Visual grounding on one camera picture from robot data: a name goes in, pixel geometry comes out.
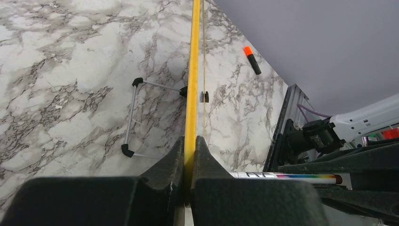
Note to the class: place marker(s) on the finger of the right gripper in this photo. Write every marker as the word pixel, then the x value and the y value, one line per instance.
pixel 374 204
pixel 360 160

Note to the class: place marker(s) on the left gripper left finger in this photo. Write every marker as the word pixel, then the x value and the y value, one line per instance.
pixel 153 198

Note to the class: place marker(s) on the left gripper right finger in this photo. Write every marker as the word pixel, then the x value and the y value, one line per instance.
pixel 219 199

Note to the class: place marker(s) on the white dry erase marker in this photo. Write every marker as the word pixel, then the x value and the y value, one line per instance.
pixel 309 178

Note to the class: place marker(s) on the yellow framed whiteboard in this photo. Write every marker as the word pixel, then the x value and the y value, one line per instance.
pixel 191 94

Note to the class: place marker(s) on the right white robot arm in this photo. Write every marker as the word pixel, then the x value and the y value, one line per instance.
pixel 324 137

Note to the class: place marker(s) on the orange capped black marker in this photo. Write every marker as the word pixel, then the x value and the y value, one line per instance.
pixel 250 56

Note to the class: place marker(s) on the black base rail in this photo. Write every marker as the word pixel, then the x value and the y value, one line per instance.
pixel 290 119

